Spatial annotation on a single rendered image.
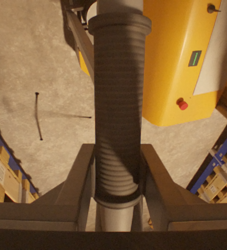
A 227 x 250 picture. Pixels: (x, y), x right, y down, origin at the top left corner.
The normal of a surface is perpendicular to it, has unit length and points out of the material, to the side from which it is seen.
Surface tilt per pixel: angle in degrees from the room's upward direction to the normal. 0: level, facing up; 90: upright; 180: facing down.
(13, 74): 0
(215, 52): 0
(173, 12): 68
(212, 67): 0
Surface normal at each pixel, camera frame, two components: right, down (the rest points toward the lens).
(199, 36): 0.28, 0.67
